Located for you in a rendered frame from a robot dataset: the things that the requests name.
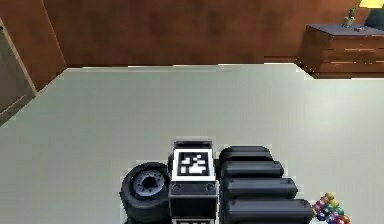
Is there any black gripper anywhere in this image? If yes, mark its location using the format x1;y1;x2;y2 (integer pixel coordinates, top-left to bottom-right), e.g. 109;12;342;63
120;161;172;224

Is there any multicoloured ball cluster toy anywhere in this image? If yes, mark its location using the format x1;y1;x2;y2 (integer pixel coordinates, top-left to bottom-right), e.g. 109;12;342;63
311;191;352;224

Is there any brown wooden chest of drawers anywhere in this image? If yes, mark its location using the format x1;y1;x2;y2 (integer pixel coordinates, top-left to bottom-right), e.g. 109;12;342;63
298;23;384;80

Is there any small green house plant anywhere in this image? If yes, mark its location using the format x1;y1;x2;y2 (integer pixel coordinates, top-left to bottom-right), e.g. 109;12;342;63
343;7;358;29

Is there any yellow shade table lamp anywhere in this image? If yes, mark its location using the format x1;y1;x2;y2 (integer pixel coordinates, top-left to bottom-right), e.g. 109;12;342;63
358;0;384;31

